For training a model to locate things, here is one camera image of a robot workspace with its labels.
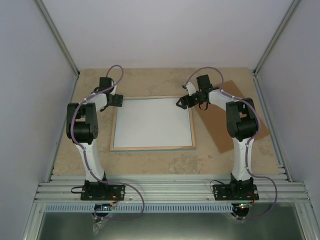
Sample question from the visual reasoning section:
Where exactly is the aluminium corner post left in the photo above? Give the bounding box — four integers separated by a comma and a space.
34, 0, 80, 78

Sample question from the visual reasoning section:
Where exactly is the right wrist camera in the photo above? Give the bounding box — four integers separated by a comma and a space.
182, 81, 197, 96

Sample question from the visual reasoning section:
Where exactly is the right controller board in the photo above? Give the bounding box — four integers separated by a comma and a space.
236, 202, 253, 209

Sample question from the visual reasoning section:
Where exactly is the aluminium corner post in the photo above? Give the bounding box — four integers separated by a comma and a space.
34, 0, 80, 78
252, 0, 302, 77

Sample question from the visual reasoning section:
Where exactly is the controller board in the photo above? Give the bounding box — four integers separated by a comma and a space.
236, 202, 253, 209
93, 202, 117, 212

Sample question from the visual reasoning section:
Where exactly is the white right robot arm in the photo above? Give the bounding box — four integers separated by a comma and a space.
176, 74, 261, 200

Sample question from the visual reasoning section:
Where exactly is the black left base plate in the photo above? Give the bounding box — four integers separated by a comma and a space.
70, 182, 126, 202

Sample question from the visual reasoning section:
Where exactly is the brown frame backing board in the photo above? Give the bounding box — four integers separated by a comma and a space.
195, 80, 271, 153

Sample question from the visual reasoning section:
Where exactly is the blue wooden picture frame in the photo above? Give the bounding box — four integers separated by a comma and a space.
109, 95, 197, 152

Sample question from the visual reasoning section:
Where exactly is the sunflower photo print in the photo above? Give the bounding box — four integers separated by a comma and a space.
113, 97, 194, 148

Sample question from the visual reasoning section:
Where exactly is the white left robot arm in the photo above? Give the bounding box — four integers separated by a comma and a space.
66, 77, 125, 202

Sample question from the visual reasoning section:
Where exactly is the slotted grey cable duct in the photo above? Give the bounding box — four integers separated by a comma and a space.
45, 203, 233, 213

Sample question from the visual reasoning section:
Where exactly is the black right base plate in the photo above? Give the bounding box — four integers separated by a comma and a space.
210, 181, 260, 201

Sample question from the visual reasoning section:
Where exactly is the aluminium rail platform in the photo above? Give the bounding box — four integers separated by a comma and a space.
34, 174, 310, 203

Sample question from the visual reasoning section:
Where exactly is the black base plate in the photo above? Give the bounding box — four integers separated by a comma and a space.
210, 181, 260, 201
70, 182, 126, 202

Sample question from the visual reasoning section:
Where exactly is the aluminium corner post right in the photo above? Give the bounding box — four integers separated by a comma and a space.
252, 0, 302, 77

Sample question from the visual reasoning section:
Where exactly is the left controller board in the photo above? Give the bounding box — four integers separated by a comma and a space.
93, 202, 117, 212

